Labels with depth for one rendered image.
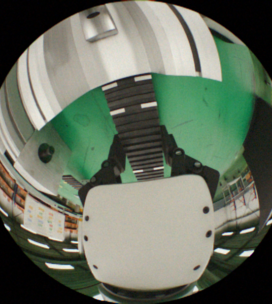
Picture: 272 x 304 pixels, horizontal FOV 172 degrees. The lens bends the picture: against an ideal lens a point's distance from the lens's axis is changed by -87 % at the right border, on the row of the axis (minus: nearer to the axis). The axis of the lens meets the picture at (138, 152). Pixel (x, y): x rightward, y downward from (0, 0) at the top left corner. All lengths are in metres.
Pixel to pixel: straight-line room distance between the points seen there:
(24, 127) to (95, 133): 0.12
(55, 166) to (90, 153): 0.07
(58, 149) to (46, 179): 0.06
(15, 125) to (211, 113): 0.29
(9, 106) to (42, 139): 0.10
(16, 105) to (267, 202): 0.55
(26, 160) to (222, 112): 0.30
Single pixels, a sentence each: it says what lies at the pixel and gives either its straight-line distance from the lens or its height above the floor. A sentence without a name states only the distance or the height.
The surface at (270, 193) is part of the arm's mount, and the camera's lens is 0.36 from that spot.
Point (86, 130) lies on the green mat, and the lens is 0.16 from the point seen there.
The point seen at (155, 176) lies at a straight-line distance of 0.19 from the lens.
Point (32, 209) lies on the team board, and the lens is 3.04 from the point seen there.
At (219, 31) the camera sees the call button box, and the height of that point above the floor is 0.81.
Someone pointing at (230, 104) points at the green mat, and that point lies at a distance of 0.20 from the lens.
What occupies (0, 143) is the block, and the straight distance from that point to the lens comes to 0.35.
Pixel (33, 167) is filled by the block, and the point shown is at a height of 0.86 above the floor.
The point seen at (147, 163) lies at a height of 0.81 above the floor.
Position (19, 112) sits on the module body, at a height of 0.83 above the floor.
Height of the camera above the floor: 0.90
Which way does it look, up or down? 43 degrees down
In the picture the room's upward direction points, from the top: 178 degrees clockwise
